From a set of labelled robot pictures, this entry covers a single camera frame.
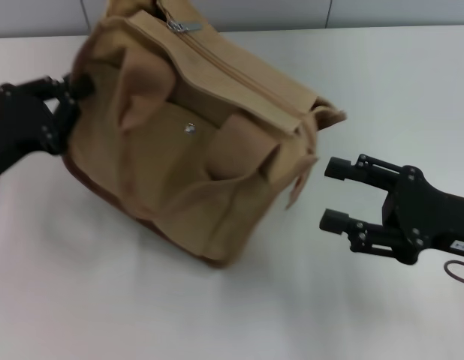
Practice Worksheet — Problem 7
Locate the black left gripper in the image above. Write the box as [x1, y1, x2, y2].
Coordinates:
[0, 73, 97, 178]

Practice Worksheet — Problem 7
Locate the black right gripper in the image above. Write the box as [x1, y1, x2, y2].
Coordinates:
[318, 153, 464, 266]

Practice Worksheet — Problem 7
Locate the khaki canvas food bag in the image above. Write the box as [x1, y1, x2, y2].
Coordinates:
[62, 0, 350, 272]

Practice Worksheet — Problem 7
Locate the metal zipper pull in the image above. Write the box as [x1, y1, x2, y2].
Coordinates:
[167, 19, 202, 34]

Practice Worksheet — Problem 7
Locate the right gripper cable with plug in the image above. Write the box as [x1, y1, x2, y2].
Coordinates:
[443, 259, 464, 290]

